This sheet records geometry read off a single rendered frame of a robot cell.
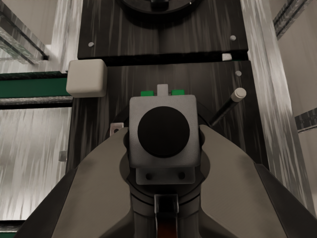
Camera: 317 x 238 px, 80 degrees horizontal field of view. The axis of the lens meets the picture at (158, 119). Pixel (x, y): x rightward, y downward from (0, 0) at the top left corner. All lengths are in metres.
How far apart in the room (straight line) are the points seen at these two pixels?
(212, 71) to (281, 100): 0.10
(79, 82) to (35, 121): 0.13
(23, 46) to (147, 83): 0.16
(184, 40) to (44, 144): 0.26
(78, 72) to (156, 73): 0.10
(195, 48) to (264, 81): 0.10
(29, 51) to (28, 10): 0.27
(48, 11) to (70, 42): 0.23
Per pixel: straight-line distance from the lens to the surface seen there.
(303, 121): 0.33
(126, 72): 0.27
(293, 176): 0.28
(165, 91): 0.17
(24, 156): 0.36
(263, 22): 0.35
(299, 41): 0.50
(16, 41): 0.30
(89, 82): 0.25
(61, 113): 0.34
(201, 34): 0.30
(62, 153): 0.27
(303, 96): 0.45
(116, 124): 0.21
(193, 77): 0.26
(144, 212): 0.22
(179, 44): 0.29
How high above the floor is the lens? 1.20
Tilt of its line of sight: 74 degrees down
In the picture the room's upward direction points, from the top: 9 degrees counter-clockwise
